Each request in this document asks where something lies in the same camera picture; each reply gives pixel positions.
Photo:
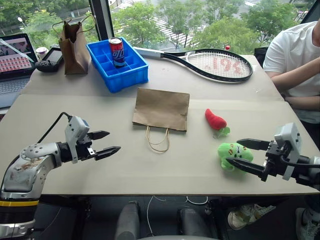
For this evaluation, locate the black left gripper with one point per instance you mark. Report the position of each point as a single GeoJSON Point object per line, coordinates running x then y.
{"type": "Point", "coordinates": [85, 148]}

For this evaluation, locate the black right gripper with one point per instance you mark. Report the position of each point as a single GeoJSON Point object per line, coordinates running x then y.
{"type": "Point", "coordinates": [275, 161]}

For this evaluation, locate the person's bare forearm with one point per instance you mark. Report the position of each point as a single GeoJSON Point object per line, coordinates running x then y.
{"type": "Point", "coordinates": [303, 102]}
{"type": "Point", "coordinates": [297, 75]}

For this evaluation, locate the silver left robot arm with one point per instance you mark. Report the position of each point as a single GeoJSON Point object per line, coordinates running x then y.
{"type": "Point", "coordinates": [23, 172]}

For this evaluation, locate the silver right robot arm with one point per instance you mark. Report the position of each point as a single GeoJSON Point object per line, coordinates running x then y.
{"type": "Point", "coordinates": [306, 172]}

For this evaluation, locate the flat brown paper bag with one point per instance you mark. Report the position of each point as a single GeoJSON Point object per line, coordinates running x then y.
{"type": "Point", "coordinates": [161, 110]}

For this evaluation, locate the crumpled brown paper bag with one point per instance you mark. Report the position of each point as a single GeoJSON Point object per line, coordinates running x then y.
{"type": "Point", "coordinates": [75, 55]}

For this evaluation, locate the green plush toy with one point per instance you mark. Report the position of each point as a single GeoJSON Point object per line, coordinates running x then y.
{"type": "Point", "coordinates": [230, 151]}

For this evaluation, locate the red chili plush toy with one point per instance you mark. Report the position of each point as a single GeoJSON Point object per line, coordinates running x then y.
{"type": "Point", "coordinates": [215, 120]}

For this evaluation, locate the white and green sneaker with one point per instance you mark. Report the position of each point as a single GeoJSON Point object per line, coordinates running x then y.
{"type": "Point", "coordinates": [308, 225]}
{"type": "Point", "coordinates": [247, 215]}

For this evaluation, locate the blue plastic divided crate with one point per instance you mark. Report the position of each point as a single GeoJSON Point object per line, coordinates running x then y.
{"type": "Point", "coordinates": [125, 75]}

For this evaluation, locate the dark rounded grey shape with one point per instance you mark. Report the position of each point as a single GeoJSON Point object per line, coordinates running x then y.
{"type": "Point", "coordinates": [192, 222]}
{"type": "Point", "coordinates": [127, 220]}

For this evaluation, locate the red and blue soda can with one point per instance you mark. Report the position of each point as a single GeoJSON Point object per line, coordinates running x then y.
{"type": "Point", "coordinates": [117, 52]}

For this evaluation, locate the black handheld game console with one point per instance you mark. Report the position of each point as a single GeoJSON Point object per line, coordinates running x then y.
{"type": "Point", "coordinates": [51, 60]}

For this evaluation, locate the black chair back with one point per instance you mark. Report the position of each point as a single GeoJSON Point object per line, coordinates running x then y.
{"type": "Point", "coordinates": [260, 56]}

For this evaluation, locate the white lidded cup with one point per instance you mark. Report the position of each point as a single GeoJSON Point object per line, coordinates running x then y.
{"type": "Point", "coordinates": [41, 52]}

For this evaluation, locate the black and white tennis racket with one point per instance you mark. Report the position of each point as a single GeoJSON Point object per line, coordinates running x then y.
{"type": "Point", "coordinates": [175, 58]}

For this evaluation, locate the small red cap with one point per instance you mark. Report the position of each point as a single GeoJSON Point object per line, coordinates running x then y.
{"type": "Point", "coordinates": [227, 47]}

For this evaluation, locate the grey laptop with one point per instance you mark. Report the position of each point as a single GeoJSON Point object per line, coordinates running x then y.
{"type": "Point", "coordinates": [12, 75]}

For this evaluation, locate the person in white T-shirt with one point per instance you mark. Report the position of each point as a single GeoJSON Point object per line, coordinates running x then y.
{"type": "Point", "coordinates": [290, 47]}

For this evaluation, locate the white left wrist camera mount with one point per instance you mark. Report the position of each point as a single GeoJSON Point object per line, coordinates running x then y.
{"type": "Point", "coordinates": [75, 126]}

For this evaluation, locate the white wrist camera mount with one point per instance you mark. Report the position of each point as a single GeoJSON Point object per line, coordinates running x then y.
{"type": "Point", "coordinates": [287, 136]}
{"type": "Point", "coordinates": [75, 126]}

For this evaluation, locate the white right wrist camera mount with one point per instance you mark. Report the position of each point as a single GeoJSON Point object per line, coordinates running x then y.
{"type": "Point", "coordinates": [287, 136]}

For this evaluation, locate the black window frame post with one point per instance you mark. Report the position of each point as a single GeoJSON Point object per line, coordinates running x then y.
{"type": "Point", "coordinates": [101, 20]}

